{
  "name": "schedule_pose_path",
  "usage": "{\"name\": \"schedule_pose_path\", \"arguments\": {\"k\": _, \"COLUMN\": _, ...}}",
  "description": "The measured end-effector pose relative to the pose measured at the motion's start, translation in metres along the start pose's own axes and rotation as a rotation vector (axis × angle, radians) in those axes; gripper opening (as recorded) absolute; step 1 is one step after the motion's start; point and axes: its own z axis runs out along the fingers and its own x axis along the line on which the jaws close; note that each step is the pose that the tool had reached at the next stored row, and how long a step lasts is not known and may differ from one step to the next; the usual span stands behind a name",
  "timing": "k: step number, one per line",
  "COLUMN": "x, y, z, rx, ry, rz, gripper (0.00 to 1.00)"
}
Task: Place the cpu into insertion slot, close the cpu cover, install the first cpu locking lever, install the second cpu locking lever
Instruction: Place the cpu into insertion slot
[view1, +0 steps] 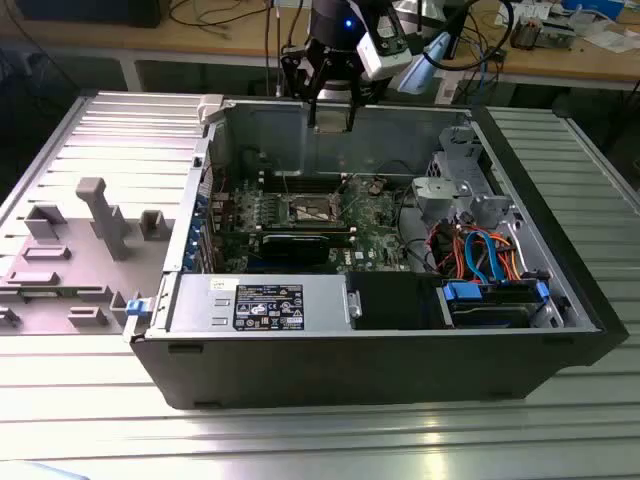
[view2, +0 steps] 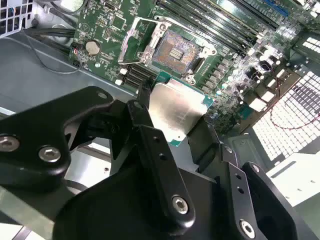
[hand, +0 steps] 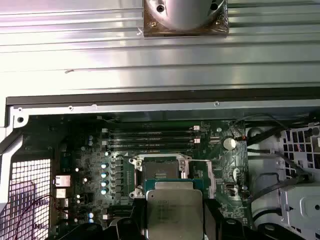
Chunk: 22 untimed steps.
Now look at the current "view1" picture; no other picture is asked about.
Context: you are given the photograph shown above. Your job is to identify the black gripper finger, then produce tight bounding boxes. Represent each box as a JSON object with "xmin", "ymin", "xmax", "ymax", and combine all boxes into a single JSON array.
[
  {"xmin": 280, "ymin": 40, "xmax": 324, "ymax": 128},
  {"xmin": 343, "ymin": 48, "xmax": 374, "ymax": 134}
]

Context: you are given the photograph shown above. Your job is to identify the silver CPU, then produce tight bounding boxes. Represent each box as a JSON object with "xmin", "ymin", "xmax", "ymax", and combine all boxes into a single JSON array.
[{"xmin": 315, "ymin": 107, "xmax": 351, "ymax": 135}]

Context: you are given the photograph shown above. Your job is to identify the metal socket cover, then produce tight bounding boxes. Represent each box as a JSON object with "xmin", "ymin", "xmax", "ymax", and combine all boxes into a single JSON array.
[{"xmin": 327, "ymin": 173, "xmax": 361, "ymax": 224}]

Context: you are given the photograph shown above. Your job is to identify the black RAM slot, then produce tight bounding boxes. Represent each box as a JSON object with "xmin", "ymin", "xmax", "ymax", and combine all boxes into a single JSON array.
[
  {"xmin": 260, "ymin": 225, "xmax": 357, "ymax": 240},
  {"xmin": 265, "ymin": 187, "xmax": 349, "ymax": 195},
  {"xmin": 263, "ymin": 177, "xmax": 347, "ymax": 185},
  {"xmin": 263, "ymin": 172, "xmax": 346, "ymax": 180},
  {"xmin": 264, "ymin": 182, "xmax": 348, "ymax": 190}
]

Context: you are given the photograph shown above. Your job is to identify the CPU socket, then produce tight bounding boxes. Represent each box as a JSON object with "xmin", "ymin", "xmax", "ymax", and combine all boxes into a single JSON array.
[{"xmin": 278, "ymin": 191, "xmax": 351, "ymax": 226}]

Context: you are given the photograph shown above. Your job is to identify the black plastic cover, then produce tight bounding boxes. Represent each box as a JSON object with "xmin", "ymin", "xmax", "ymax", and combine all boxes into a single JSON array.
[{"xmin": 346, "ymin": 272, "xmax": 444, "ymax": 331}]

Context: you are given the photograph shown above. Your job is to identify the grey case latch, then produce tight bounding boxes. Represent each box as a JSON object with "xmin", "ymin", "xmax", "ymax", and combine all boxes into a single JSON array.
[{"xmin": 196, "ymin": 93, "xmax": 227, "ymax": 127}]

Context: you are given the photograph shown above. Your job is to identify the tall black box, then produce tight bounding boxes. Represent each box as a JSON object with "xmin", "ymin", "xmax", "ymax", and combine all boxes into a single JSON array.
[{"xmin": 444, "ymin": 0, "xmax": 470, "ymax": 61}]

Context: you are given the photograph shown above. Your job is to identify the metal disk bay cage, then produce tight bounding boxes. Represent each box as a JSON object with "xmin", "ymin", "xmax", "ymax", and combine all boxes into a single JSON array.
[{"xmin": 407, "ymin": 124, "xmax": 524, "ymax": 236}]

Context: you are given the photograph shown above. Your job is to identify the green motherboard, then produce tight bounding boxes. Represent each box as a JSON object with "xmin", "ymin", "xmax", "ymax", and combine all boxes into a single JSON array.
[{"xmin": 204, "ymin": 169, "xmax": 429, "ymax": 275}]

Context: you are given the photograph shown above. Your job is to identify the white paper sheets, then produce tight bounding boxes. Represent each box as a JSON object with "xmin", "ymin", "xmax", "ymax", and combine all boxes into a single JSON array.
[
  {"xmin": 494, "ymin": 0, "xmax": 554, "ymax": 26},
  {"xmin": 582, "ymin": 27, "xmax": 640, "ymax": 54}
]

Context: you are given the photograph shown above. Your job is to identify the small transformer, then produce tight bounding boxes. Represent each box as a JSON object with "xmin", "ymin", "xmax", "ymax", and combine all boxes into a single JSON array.
[{"xmin": 509, "ymin": 14, "xmax": 544, "ymax": 51}]

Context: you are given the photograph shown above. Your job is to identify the black graphics card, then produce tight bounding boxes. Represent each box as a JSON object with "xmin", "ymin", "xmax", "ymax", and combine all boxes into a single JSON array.
[{"xmin": 258, "ymin": 230, "xmax": 332, "ymax": 266}]

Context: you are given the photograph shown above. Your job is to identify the grey electronic device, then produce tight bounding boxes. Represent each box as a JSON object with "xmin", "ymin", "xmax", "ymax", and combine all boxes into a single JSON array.
[{"xmin": 539, "ymin": 17, "xmax": 576, "ymax": 51}]

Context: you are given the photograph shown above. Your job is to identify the wooden desk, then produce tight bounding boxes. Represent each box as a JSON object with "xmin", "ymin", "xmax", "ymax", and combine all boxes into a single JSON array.
[{"xmin": 0, "ymin": 0, "xmax": 640, "ymax": 94}]

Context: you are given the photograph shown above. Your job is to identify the black equipment box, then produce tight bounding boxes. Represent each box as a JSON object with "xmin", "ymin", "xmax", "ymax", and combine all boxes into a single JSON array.
[{"xmin": 14, "ymin": 0, "xmax": 164, "ymax": 29}]

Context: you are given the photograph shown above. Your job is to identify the grey power supply unit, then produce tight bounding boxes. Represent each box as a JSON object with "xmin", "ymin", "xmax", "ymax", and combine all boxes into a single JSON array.
[{"xmin": 167, "ymin": 273, "xmax": 350, "ymax": 335}]

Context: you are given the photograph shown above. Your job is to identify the hard disk blue carrier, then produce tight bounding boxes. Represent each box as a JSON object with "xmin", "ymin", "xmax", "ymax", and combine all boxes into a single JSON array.
[{"xmin": 437, "ymin": 279, "xmax": 554, "ymax": 330}]

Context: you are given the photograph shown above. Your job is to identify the black PC case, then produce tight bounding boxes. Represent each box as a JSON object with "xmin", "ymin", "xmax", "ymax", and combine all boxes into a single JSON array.
[{"xmin": 127, "ymin": 89, "xmax": 630, "ymax": 412}]

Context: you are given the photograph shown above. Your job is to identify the grey parts rack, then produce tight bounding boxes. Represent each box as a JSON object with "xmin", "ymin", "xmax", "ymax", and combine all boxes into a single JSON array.
[{"xmin": 0, "ymin": 177, "xmax": 175, "ymax": 337}]

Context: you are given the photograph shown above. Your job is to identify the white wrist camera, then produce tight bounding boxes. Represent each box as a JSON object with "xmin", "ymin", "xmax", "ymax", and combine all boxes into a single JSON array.
[{"xmin": 355, "ymin": 7, "xmax": 414, "ymax": 82}]

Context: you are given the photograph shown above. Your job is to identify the blue cable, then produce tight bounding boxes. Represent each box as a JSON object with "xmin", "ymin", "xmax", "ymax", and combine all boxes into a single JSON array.
[{"xmin": 469, "ymin": 34, "xmax": 499, "ymax": 109}]

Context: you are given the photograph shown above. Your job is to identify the thin red wire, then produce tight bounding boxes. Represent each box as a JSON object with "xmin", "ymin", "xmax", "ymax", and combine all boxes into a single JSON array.
[{"xmin": 202, "ymin": 162, "xmax": 230, "ymax": 196}]

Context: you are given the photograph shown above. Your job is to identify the black wire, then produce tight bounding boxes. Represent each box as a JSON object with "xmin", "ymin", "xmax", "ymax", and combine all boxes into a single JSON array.
[{"xmin": 392, "ymin": 187, "xmax": 436, "ymax": 274}]

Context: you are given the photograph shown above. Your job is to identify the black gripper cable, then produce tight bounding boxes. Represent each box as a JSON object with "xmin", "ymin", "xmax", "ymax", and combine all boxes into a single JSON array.
[{"xmin": 427, "ymin": 0, "xmax": 517, "ymax": 74}]

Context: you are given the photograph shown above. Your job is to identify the blue flat wire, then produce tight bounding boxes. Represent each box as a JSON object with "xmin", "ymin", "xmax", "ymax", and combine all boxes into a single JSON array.
[
  {"xmin": 479, "ymin": 228, "xmax": 509, "ymax": 285},
  {"xmin": 463, "ymin": 230, "xmax": 494, "ymax": 280}
]

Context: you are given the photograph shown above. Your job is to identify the orange wire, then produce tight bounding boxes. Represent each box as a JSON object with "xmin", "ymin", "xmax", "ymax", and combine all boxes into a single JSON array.
[{"xmin": 492, "ymin": 232, "xmax": 526, "ymax": 281}]

